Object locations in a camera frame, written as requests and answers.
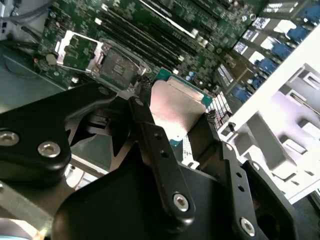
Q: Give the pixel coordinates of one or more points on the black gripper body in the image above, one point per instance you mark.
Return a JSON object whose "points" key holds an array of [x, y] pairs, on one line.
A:
{"points": [[120, 200]]}

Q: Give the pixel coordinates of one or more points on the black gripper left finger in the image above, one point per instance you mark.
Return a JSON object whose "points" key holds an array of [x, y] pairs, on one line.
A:
{"points": [[37, 125]]}

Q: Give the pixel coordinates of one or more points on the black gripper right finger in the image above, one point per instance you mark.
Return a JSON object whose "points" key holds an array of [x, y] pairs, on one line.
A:
{"points": [[225, 170]]}

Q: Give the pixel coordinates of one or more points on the CPU with silver top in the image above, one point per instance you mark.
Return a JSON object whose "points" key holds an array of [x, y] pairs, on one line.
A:
{"points": [[175, 107]]}

